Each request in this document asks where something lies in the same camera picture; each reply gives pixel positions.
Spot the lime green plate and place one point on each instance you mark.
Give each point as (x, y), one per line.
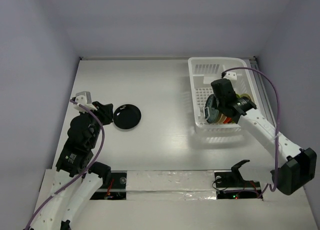
(240, 96)

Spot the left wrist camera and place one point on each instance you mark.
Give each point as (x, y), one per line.
(83, 98)

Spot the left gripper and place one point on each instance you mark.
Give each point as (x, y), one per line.
(105, 110)

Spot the aluminium rail right side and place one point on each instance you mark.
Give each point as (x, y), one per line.
(263, 101)

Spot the cream floral plate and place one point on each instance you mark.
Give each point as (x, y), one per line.
(247, 96)

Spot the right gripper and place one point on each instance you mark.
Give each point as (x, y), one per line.
(215, 105)

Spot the tan brown plate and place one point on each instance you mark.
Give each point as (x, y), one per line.
(225, 119)

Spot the white plastic dish rack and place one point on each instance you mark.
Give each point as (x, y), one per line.
(203, 71)

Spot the black plate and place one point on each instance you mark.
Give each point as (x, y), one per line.
(127, 116)

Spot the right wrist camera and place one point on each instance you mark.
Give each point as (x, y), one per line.
(230, 75)

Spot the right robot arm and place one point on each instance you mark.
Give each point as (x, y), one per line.
(293, 165)

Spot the foil taped strip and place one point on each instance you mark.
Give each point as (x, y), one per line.
(170, 185)

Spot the beige plate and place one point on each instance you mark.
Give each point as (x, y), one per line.
(221, 119)

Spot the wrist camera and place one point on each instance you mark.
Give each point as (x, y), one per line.
(83, 98)
(230, 75)

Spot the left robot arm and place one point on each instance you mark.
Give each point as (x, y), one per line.
(77, 173)

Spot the orange plate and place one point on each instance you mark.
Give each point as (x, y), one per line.
(230, 121)

